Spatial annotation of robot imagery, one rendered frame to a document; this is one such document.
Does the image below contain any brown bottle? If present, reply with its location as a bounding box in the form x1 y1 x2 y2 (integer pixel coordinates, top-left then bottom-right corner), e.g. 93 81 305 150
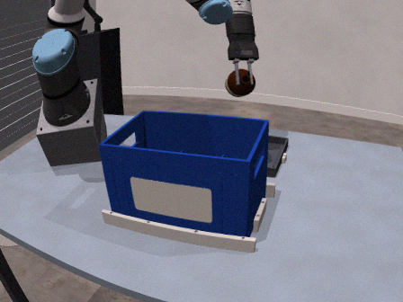
225 69 255 97

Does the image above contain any blue plastic crate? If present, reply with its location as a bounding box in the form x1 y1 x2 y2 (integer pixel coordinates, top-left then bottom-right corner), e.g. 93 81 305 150
99 111 269 237

